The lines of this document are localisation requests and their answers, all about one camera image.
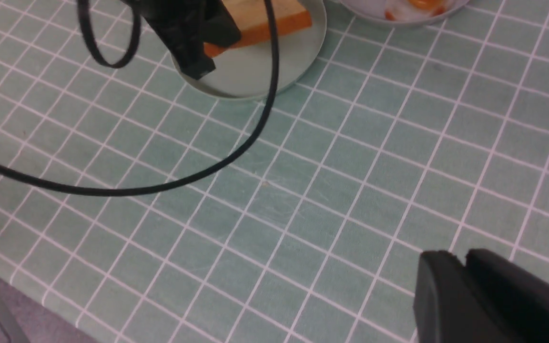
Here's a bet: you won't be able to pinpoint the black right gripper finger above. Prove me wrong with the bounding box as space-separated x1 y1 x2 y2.
413 248 549 343

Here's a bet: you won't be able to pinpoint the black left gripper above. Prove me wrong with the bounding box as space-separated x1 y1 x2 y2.
127 0 242 80

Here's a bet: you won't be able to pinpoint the toast slice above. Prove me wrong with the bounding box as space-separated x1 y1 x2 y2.
204 0 313 57

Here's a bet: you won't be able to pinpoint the mint green plate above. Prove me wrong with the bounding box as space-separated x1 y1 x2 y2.
180 0 327 100

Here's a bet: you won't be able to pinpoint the grey plate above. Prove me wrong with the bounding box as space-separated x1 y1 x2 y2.
340 0 469 28

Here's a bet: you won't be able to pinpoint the black cable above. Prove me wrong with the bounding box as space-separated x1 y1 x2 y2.
0 0 281 197

